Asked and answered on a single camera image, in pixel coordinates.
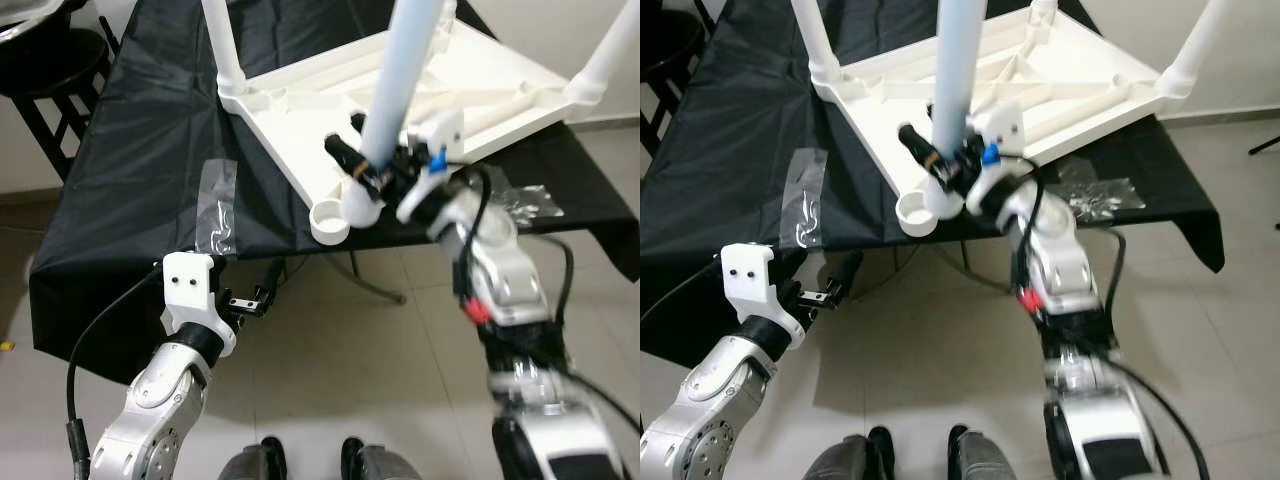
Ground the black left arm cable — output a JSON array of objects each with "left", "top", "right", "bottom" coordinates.
[
  {"left": 62, "top": 265, "right": 166, "bottom": 480},
  {"left": 640, "top": 258, "right": 726, "bottom": 321}
]

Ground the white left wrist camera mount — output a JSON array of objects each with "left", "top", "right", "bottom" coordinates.
[
  {"left": 160, "top": 252, "right": 238, "bottom": 358},
  {"left": 720, "top": 242, "right": 806, "bottom": 351}
]

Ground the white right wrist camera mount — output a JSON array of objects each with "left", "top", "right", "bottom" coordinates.
[
  {"left": 965, "top": 100, "right": 1026, "bottom": 216},
  {"left": 395, "top": 108, "right": 466, "bottom": 226}
]

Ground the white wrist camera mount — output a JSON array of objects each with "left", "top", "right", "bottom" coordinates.
[
  {"left": 720, "top": 242, "right": 806, "bottom": 351},
  {"left": 965, "top": 100, "right": 1026, "bottom": 216},
  {"left": 395, "top": 108, "right": 466, "bottom": 226},
  {"left": 160, "top": 252, "right": 238, "bottom": 358}
]

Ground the black tablecloth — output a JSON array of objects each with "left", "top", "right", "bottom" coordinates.
[
  {"left": 28, "top": 0, "right": 641, "bottom": 386},
  {"left": 640, "top": 0, "right": 1226, "bottom": 366}
]

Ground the black wok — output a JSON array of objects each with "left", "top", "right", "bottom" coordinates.
[{"left": 0, "top": 0, "right": 76, "bottom": 43}]

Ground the black round stool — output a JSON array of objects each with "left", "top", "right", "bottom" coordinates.
[
  {"left": 640, "top": 10, "right": 706, "bottom": 156},
  {"left": 0, "top": 25, "right": 113, "bottom": 181}
]

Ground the clear tape patch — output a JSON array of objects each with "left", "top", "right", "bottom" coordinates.
[
  {"left": 195, "top": 158, "right": 239, "bottom": 256},
  {"left": 490, "top": 180, "right": 566, "bottom": 223},
  {"left": 1055, "top": 160, "right": 1146, "bottom": 223},
  {"left": 785, "top": 150, "right": 831, "bottom": 251}
]

